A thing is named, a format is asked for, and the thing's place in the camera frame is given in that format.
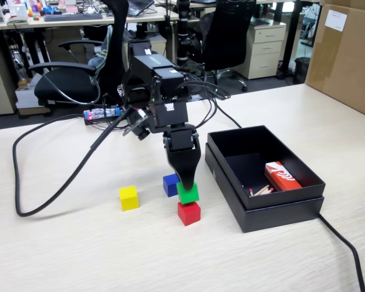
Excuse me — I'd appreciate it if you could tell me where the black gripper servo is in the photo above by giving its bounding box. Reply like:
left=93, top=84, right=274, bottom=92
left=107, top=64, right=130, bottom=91
left=162, top=123, right=201, bottom=192

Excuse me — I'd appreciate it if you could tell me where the green wooden cube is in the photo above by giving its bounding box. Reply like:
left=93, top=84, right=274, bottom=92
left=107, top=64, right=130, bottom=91
left=176, top=181, right=200, bottom=205

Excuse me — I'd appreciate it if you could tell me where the blue wooden cube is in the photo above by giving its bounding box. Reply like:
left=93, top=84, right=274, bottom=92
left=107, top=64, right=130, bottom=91
left=162, top=173, right=181, bottom=198

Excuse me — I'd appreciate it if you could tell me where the red wooden cube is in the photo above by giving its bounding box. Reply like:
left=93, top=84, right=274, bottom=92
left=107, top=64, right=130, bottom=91
left=177, top=201, right=201, bottom=227

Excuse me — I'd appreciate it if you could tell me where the yellow wooden cube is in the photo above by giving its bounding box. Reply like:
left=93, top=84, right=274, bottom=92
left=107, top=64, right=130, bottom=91
left=119, top=186, right=140, bottom=211

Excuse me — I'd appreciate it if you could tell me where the open black cardboard box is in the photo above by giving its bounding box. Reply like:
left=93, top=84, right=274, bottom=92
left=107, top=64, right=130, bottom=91
left=207, top=124, right=327, bottom=210

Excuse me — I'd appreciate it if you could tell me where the blue controller circuit board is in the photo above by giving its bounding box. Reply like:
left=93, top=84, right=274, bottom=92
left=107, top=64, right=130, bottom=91
left=83, top=106, right=124, bottom=126

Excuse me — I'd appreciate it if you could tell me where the red and white matchbox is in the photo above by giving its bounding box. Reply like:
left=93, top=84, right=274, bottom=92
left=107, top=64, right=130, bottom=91
left=264, top=161, right=303, bottom=192

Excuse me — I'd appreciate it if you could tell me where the striped cloth garment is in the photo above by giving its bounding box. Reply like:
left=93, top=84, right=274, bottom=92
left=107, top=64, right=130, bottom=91
left=87, top=24, right=114, bottom=77

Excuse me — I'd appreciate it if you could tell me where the black vertical stand pole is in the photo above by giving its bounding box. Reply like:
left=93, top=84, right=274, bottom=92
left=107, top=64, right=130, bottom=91
left=175, top=0, right=193, bottom=66

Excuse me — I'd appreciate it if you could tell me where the black mesh office chair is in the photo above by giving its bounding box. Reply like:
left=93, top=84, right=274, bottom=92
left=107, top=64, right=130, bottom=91
left=197, top=0, right=257, bottom=92

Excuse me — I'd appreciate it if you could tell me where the black office chair with armrests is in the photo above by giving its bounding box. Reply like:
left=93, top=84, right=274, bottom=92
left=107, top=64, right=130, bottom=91
left=28, top=0, right=129, bottom=108

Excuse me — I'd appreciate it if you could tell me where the cream drawer cabinet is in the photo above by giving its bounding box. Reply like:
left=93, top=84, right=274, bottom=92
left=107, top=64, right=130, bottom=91
left=236, top=23, right=287, bottom=80

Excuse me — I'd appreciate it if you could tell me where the black waste bin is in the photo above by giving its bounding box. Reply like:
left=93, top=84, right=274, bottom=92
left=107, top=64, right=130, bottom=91
left=293, top=57, right=311, bottom=85

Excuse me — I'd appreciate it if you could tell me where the dark laptop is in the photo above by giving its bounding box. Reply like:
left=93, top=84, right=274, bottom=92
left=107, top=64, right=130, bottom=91
left=126, top=0, right=156, bottom=17

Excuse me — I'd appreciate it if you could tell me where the stack of white boxes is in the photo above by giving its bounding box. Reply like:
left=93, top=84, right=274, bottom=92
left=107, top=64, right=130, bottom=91
left=15, top=78, right=51, bottom=117

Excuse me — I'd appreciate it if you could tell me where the white office desk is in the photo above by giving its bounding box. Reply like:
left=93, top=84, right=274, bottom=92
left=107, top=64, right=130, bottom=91
left=0, top=5, right=180, bottom=32

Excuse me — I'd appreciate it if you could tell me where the dark computer keyboard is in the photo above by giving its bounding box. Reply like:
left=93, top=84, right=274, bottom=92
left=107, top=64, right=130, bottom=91
left=43, top=13, right=105, bottom=23

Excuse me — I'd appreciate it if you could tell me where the beige side cabinet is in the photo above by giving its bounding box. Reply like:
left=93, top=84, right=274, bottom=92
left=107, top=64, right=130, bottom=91
left=0, top=45, right=18, bottom=116

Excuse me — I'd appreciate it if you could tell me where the large brown cardboard box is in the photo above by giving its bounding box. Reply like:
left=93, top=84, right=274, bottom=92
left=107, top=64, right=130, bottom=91
left=304, top=0, right=365, bottom=120

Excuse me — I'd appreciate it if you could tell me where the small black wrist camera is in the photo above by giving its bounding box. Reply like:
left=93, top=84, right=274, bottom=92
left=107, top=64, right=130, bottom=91
left=122, top=106, right=149, bottom=141

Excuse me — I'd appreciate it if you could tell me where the thin black cable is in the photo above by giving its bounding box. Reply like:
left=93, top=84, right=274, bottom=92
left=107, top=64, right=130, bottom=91
left=178, top=75, right=232, bottom=101
left=214, top=97, right=243, bottom=130

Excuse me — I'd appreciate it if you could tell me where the thick black sleeved cable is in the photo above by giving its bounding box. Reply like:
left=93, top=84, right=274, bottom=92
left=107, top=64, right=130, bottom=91
left=12, top=106, right=134, bottom=218

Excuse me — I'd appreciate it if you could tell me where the black power cable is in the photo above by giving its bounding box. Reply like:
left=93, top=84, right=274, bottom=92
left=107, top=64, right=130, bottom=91
left=318, top=212, right=365, bottom=292

